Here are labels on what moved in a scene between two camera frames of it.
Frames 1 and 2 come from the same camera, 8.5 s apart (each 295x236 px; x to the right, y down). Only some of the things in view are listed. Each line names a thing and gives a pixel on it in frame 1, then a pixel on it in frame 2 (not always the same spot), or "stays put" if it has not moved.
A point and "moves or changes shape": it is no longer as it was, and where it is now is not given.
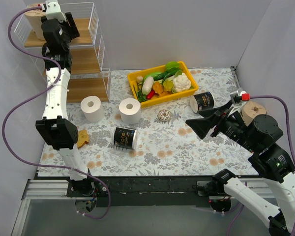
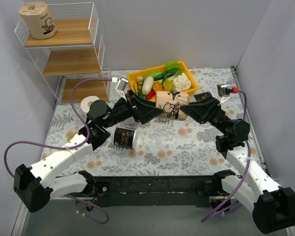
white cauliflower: [180, 82] stays put
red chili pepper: [150, 95] stays put
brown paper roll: [34, 15] moves or changes shape
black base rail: [136, 190] stays put
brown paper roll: [250, 109] → [170, 102]
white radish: [147, 85] stays put
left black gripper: [72, 27] → [134, 106]
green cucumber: [160, 75] stays put
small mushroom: [139, 78] stays put
